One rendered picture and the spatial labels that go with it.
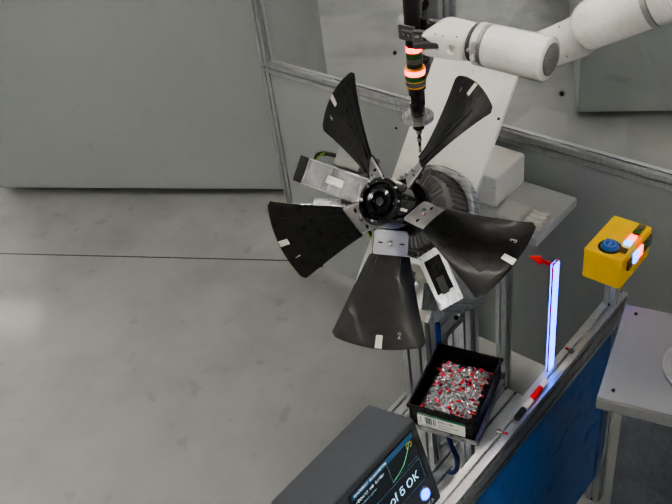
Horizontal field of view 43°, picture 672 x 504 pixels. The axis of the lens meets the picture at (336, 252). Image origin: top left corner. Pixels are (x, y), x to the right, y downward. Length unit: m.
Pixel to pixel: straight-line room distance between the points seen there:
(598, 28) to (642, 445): 0.92
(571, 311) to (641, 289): 0.31
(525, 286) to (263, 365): 1.09
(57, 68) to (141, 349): 1.49
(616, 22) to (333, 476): 0.90
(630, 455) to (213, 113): 2.75
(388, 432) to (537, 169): 1.45
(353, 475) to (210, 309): 2.39
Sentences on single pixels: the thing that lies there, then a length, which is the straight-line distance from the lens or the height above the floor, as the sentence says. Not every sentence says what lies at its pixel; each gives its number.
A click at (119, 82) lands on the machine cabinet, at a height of 0.66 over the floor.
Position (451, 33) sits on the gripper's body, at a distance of 1.73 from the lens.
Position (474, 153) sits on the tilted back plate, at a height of 1.19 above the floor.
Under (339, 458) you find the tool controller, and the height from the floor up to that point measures 1.24.
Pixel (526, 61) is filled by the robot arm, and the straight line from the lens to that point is 1.64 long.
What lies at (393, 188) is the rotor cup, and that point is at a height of 1.26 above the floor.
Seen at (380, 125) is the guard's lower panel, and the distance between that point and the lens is 3.06.
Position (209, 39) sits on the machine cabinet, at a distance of 3.99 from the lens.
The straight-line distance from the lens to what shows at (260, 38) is 3.31.
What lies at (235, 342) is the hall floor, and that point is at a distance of 3.55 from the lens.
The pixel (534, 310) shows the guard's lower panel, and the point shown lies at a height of 0.30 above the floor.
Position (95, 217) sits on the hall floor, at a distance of 4.55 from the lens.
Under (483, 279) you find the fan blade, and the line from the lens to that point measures 1.93.
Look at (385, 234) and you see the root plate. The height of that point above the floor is 1.13.
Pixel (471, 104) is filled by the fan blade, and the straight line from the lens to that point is 2.01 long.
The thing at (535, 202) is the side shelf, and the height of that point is 0.86.
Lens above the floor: 2.38
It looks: 38 degrees down
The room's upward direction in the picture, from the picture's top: 8 degrees counter-clockwise
